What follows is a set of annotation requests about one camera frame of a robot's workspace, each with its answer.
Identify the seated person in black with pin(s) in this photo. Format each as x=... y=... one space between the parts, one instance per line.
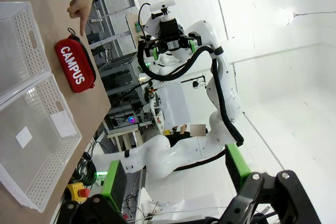
x=178 y=137

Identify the white cabinet box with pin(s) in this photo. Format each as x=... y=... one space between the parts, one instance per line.
x=173 y=103

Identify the light wooden stand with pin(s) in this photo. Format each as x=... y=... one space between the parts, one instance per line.
x=128 y=136

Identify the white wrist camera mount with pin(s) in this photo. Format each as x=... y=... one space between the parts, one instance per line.
x=162 y=5

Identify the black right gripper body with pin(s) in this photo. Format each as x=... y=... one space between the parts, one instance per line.
x=170 y=28

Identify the white perforated plastic basket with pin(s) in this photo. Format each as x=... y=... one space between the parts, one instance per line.
x=52 y=161
x=23 y=37

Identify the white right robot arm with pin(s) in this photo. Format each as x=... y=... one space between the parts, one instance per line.
x=157 y=155

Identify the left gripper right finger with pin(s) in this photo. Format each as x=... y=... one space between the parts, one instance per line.
x=237 y=166

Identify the red Campus zipper pouch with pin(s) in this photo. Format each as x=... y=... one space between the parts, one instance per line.
x=71 y=61

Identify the round ceiling lamp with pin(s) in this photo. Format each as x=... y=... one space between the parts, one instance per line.
x=283 y=16

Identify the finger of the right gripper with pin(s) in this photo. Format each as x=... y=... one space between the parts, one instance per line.
x=155 y=53
x=193 y=45

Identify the grey metal equipment rack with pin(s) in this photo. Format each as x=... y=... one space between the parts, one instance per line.
x=118 y=77

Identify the person's left hand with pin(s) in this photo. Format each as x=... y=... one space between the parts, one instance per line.
x=81 y=3

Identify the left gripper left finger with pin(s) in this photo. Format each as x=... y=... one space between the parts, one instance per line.
x=115 y=182

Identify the yellow emergency stop button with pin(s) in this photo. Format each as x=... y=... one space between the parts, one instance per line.
x=74 y=190

